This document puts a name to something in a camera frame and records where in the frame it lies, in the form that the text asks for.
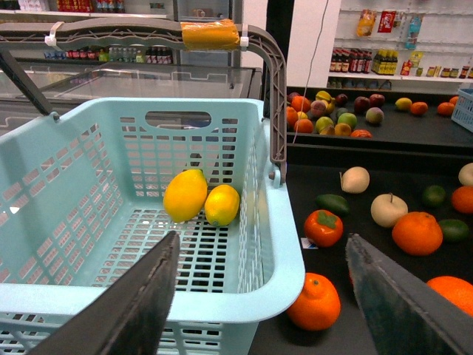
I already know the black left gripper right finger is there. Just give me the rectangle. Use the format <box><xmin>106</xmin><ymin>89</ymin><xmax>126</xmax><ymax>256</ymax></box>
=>
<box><xmin>345</xmin><ymin>234</ymin><xmax>472</xmax><ymax>354</ymax></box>

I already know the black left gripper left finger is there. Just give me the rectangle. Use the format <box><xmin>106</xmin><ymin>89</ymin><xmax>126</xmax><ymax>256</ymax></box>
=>
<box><xmin>31</xmin><ymin>231</ymin><xmax>180</xmax><ymax>354</ymax></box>

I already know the light blue plastic basket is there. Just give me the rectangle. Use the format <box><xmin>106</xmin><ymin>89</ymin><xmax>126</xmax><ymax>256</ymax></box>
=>
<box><xmin>1</xmin><ymin>98</ymin><xmax>304</xmax><ymax>354</ymax></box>

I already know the yellow lemon large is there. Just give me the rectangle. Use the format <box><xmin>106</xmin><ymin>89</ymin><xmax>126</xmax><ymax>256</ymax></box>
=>
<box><xmin>163</xmin><ymin>169</ymin><xmax>208</xmax><ymax>223</ymax></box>

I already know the yellow lemon small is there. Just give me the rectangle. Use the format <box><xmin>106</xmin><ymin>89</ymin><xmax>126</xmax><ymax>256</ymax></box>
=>
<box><xmin>204</xmin><ymin>184</ymin><xmax>240</xmax><ymax>226</ymax></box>

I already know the grey basket handle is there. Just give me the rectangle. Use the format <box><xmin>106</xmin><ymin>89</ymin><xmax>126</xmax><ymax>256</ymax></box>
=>
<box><xmin>1</xmin><ymin>20</ymin><xmax>287</xmax><ymax>187</ymax></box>

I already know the black display shelf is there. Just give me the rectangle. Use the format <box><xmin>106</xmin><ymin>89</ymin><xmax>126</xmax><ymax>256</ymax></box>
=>
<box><xmin>251</xmin><ymin>93</ymin><xmax>472</xmax><ymax>354</ymax></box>

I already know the yellow lemon back shelf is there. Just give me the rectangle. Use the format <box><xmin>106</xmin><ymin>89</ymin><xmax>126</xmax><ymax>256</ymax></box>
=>
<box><xmin>395</xmin><ymin>98</ymin><xmax>412</xmax><ymax>112</ymax></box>

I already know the drinks shelf unit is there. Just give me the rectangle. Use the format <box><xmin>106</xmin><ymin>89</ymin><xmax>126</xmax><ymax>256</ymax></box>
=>
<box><xmin>1</xmin><ymin>1</ymin><xmax>177</xmax><ymax>52</ymax></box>

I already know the orange at right edge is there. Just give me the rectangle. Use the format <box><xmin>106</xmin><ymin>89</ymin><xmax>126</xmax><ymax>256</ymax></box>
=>
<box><xmin>426</xmin><ymin>276</ymin><xmax>473</xmax><ymax>316</ymax></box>

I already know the large orange tangerine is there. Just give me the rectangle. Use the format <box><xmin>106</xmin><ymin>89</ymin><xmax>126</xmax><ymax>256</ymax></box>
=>
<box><xmin>392</xmin><ymin>212</ymin><xmax>443</xmax><ymax>256</ymax></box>

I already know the bumpy orange front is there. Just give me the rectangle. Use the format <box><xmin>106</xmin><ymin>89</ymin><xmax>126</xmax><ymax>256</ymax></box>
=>
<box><xmin>286</xmin><ymin>273</ymin><xmax>341</xmax><ymax>331</ymax></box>

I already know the green avocado right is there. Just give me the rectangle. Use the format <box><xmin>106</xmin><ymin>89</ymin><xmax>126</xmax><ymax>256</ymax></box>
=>
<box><xmin>438</xmin><ymin>219</ymin><xmax>469</xmax><ymax>243</ymax></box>

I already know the white apple with stem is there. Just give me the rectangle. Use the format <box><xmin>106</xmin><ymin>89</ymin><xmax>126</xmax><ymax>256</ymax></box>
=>
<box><xmin>370</xmin><ymin>193</ymin><xmax>408</xmax><ymax>228</ymax></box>

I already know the orange persimmon with green leaf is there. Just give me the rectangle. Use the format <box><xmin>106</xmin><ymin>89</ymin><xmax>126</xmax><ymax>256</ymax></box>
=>
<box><xmin>304</xmin><ymin>209</ymin><xmax>344</xmax><ymax>248</ymax></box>

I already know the green lime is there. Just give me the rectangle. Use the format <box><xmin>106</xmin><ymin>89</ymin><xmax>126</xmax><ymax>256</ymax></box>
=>
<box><xmin>421</xmin><ymin>185</ymin><xmax>446</xmax><ymax>208</ymax></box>

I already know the small white price tag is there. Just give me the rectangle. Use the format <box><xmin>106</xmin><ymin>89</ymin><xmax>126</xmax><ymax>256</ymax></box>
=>
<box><xmin>300</xmin><ymin>237</ymin><xmax>318</xmax><ymax>249</ymax></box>

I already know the small orange back right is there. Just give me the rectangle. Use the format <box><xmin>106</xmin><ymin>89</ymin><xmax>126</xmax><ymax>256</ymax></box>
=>
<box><xmin>451</xmin><ymin>186</ymin><xmax>473</xmax><ymax>214</ymax></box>

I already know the dark green avocado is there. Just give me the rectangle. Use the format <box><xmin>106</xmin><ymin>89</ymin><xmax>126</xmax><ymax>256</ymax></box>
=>
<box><xmin>315</xmin><ymin>194</ymin><xmax>350</xmax><ymax>217</ymax></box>

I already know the white pear left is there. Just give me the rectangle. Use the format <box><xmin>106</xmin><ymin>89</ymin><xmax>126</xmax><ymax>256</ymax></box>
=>
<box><xmin>339</xmin><ymin>166</ymin><xmax>370</xmax><ymax>194</ymax></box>

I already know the white pear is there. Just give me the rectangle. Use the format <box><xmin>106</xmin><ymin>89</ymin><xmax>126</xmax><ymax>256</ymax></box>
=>
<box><xmin>339</xmin><ymin>166</ymin><xmax>370</xmax><ymax>194</ymax></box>
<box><xmin>458</xmin><ymin>163</ymin><xmax>473</xmax><ymax>186</ymax></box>

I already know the white pear back right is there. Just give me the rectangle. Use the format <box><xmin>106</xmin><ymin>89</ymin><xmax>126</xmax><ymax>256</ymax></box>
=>
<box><xmin>458</xmin><ymin>163</ymin><xmax>473</xmax><ymax>186</ymax></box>

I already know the glass top freezer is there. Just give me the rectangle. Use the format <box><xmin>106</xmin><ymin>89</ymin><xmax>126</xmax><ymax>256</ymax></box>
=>
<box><xmin>20</xmin><ymin>61</ymin><xmax>262</xmax><ymax>114</ymax></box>

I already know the yellow label bottles pack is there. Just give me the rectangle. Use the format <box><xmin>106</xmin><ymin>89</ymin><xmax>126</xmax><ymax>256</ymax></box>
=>
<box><xmin>371</xmin><ymin>48</ymin><xmax>398</xmax><ymax>75</ymax></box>

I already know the dark sauce bottles row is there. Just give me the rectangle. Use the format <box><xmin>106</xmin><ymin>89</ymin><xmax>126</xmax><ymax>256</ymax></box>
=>
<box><xmin>329</xmin><ymin>47</ymin><xmax>372</xmax><ymax>74</ymax></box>

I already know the orange snack bag hanging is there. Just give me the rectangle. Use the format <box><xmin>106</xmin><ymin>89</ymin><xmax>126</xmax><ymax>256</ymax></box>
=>
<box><xmin>356</xmin><ymin>9</ymin><xmax>377</xmax><ymax>37</ymax></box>

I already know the red snack bag hanging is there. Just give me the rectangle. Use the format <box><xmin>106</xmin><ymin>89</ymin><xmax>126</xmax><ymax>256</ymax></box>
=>
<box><xmin>378</xmin><ymin>10</ymin><xmax>396</xmax><ymax>33</ymax></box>

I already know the orange tape on handle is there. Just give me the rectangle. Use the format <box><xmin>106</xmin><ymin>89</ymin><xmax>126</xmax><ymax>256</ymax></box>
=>
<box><xmin>180</xmin><ymin>18</ymin><xmax>240</xmax><ymax>50</ymax></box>

